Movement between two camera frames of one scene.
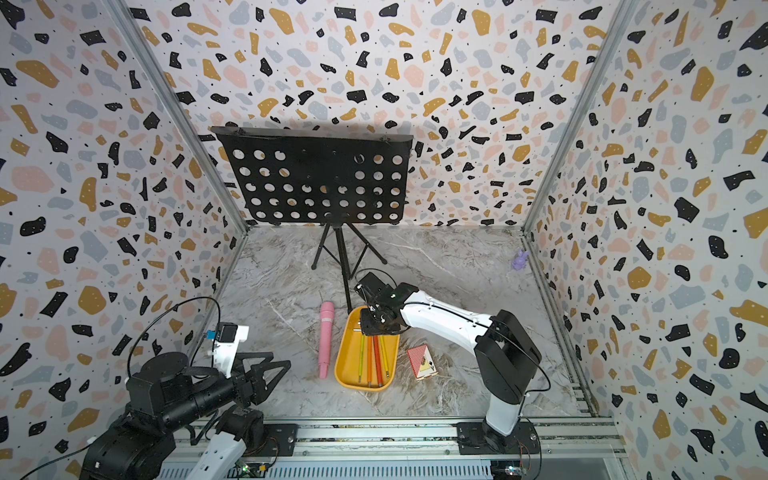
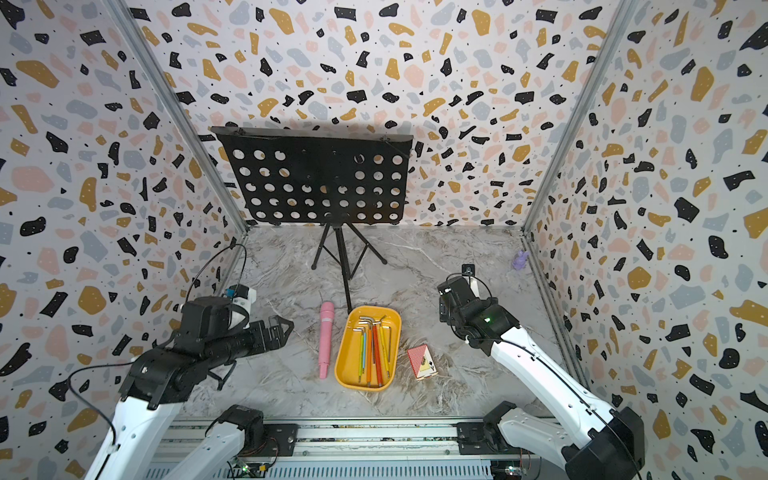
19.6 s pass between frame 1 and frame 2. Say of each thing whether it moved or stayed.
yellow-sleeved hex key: stayed
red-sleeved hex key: stayed
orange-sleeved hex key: stayed
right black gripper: moved
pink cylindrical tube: stayed
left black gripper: moved
